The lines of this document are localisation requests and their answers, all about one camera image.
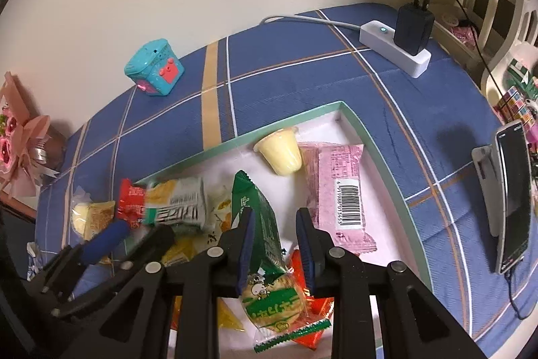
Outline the yellow snack packet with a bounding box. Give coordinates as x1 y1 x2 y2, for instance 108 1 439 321
162 235 246 332

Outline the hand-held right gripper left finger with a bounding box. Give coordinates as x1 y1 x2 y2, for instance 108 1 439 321
63 207 257 359

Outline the pink flower bouquet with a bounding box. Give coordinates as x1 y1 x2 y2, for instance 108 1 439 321
0 71 64 200

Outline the red snack packet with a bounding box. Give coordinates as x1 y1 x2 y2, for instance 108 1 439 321
118 178 148 231

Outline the grey phone stand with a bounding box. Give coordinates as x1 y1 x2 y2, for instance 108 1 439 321
471 144 505 238

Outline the teal toy house box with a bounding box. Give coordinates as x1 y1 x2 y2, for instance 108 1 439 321
124 38 186 96

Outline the white tray with teal rim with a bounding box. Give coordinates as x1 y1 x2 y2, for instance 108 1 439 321
122 100 433 359

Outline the rubik's cube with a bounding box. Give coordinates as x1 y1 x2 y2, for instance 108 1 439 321
494 83 538 141

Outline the reddish wooden furniture edge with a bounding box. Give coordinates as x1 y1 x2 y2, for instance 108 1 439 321
0 191 40 223

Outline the orange snack packet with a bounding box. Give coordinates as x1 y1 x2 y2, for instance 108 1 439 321
290 250 335 350

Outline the green and white snack packet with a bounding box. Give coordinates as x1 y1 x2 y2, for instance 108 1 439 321
143 176 211 234

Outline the white power strip cable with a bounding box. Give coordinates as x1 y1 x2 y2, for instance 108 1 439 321
259 15 363 32

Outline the white leaf print packet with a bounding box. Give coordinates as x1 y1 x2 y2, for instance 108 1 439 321
206 191 234 242

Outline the green cracker packet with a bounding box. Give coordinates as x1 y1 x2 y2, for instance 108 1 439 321
232 170 333 353

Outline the black charger plug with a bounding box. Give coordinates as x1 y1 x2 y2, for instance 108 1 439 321
393 3 435 57

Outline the yellow bread packet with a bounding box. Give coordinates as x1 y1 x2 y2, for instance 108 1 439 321
86 200 116 242

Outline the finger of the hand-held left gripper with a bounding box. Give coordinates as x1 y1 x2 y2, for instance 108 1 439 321
42 221 129 301
51 224 175 318

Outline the blue and white crumpled packet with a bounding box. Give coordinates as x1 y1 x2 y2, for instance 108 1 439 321
26 241 43 282

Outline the blue plaid tablecloth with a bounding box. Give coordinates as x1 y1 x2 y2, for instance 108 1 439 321
34 2 538 345

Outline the black phone cable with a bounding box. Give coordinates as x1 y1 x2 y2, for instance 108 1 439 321
506 271 530 320

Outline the black smartphone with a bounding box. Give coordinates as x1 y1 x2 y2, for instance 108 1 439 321
492 119 532 276

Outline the white chair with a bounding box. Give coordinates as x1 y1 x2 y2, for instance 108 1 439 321
433 0 538 99

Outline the white power strip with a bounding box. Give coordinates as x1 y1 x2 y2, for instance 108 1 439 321
359 20 432 79

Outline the yellow jelly cup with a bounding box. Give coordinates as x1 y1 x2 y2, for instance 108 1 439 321
253 126 303 176

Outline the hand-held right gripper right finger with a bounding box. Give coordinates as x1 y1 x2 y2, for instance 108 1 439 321
295 208 488 359

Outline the pink snack packet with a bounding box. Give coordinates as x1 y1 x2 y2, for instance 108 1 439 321
298 142 378 255

